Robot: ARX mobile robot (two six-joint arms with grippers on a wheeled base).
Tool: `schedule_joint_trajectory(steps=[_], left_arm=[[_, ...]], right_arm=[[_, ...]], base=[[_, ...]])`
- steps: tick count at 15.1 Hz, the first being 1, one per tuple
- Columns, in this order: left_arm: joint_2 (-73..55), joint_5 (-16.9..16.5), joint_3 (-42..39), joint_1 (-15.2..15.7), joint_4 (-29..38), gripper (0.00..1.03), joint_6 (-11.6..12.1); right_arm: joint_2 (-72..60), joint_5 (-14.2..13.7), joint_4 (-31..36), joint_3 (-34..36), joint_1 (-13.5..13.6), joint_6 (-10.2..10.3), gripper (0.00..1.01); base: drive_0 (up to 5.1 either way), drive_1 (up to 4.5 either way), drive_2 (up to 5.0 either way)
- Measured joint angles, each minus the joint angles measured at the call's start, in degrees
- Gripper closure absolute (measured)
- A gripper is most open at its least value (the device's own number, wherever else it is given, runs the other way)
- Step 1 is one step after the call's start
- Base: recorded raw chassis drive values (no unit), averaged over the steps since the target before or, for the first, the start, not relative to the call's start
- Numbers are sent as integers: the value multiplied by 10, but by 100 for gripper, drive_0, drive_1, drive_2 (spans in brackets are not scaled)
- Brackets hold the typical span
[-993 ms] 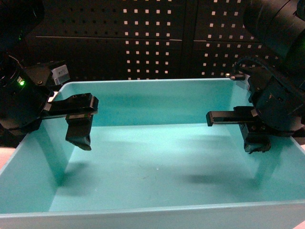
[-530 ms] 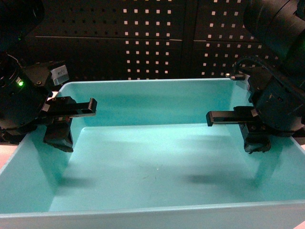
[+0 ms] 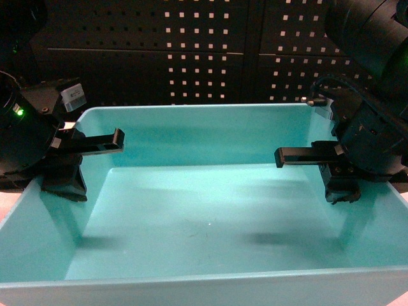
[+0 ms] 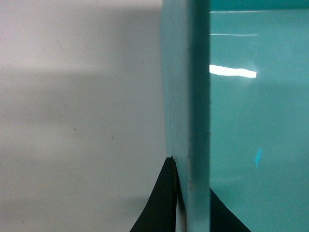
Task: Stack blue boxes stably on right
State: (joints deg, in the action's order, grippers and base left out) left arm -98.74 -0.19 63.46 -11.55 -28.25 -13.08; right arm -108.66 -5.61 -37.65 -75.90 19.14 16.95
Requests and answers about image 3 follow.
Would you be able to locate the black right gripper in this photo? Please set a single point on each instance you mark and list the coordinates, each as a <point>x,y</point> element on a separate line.
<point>368,145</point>

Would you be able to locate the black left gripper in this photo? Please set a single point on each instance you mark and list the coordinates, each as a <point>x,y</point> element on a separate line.
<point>33,141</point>

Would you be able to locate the teal plastic bin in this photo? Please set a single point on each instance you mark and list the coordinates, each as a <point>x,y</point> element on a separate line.
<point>195,212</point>

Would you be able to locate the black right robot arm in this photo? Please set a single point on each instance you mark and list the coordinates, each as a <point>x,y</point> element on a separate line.
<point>374,34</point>

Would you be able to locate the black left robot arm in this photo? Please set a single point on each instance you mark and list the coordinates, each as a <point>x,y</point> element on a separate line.
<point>34,141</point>

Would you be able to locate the black perforated back panel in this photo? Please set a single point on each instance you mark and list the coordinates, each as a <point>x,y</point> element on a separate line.
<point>186,52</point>

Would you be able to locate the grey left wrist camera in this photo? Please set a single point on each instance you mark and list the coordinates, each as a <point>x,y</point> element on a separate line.
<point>73,97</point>

